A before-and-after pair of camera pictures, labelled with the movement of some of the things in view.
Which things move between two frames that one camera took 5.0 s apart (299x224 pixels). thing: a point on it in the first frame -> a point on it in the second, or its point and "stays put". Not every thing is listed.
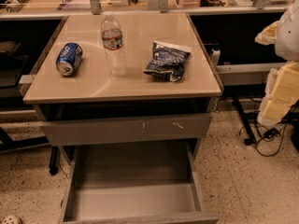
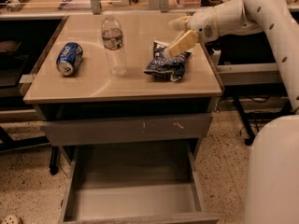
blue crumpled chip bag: x=167 y=61 stays put
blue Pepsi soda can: x=69 y=57 stays put
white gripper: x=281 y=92 -> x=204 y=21
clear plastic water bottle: x=112 y=36 stays put
